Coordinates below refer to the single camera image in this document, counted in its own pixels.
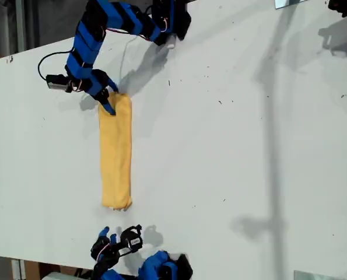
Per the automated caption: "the yellow square towel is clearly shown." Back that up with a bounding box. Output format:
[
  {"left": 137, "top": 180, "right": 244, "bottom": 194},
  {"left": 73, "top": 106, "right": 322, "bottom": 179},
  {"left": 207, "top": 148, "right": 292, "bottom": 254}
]
[{"left": 98, "top": 92, "right": 133, "bottom": 212}]

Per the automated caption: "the brown cardboard box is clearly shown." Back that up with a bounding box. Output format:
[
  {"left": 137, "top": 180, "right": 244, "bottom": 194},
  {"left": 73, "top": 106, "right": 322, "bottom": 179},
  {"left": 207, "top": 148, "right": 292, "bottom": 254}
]
[{"left": 23, "top": 259, "right": 85, "bottom": 280}]

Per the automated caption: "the black bulky object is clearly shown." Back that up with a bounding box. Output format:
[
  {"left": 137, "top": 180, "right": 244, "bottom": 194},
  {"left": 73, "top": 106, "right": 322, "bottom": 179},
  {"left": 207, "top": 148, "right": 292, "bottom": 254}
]
[{"left": 327, "top": 0, "right": 347, "bottom": 19}]

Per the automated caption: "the silver black gripper camera box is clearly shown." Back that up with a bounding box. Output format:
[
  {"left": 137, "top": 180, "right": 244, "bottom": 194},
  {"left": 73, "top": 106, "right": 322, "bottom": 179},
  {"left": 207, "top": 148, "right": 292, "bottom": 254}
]
[{"left": 46, "top": 74, "right": 72, "bottom": 93}]

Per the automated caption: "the black camera cable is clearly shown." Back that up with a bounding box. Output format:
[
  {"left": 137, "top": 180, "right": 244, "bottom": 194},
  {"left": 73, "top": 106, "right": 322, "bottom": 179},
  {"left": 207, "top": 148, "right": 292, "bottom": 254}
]
[{"left": 37, "top": 51, "right": 75, "bottom": 80}]

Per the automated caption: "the grey metal post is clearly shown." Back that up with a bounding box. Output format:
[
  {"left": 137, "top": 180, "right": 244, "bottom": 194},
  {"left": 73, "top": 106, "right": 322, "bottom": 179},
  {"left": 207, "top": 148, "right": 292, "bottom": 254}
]
[{"left": 15, "top": 0, "right": 27, "bottom": 56}]

